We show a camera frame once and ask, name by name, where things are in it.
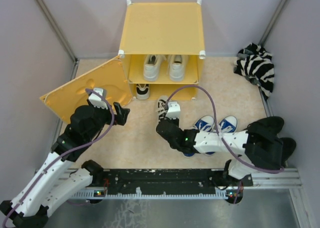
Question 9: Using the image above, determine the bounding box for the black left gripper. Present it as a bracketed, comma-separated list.
[85, 97, 130, 142]

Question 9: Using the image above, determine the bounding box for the black white canvas shoe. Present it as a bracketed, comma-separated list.
[136, 84, 150, 100]
[155, 95, 168, 123]

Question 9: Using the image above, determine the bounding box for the blue canvas shoe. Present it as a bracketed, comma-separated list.
[183, 115, 215, 158]
[204, 115, 238, 156]

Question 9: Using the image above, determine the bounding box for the white sneaker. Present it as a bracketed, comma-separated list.
[168, 55, 189, 82]
[143, 54, 166, 82]

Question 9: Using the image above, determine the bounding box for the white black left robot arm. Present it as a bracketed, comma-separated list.
[0, 102, 130, 227]

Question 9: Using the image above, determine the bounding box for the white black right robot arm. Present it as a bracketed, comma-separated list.
[155, 116, 285, 186]

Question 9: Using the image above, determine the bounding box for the yellow cabinet door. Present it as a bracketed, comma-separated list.
[40, 56, 132, 124]

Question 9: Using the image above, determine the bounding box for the yellow plastic shoe cabinet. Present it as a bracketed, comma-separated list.
[118, 0, 206, 100]

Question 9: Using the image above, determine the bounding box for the black sneaker upper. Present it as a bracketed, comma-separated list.
[247, 116, 285, 135]

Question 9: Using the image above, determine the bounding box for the black sneaker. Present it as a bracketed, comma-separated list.
[280, 137, 297, 166]
[247, 116, 285, 135]

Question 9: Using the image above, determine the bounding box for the black white striped cloth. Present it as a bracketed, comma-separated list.
[233, 43, 275, 100]

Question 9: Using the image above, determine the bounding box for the black sneaker lower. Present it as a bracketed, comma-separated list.
[280, 137, 297, 166]

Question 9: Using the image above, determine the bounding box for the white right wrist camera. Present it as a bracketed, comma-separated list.
[165, 101, 181, 120]

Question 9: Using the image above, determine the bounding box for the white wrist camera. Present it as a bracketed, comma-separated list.
[88, 88, 108, 110]
[165, 101, 181, 120]

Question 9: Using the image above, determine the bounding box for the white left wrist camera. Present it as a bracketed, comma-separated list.
[88, 88, 108, 110]

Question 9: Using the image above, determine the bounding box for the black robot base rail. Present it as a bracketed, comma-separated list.
[64, 168, 253, 204]

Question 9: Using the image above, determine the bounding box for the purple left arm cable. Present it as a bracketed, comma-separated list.
[1, 88, 116, 226]

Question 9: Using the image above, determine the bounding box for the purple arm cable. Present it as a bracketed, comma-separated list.
[164, 85, 286, 204]
[1, 88, 116, 226]

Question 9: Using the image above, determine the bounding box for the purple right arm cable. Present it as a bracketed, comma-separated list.
[164, 85, 286, 204]

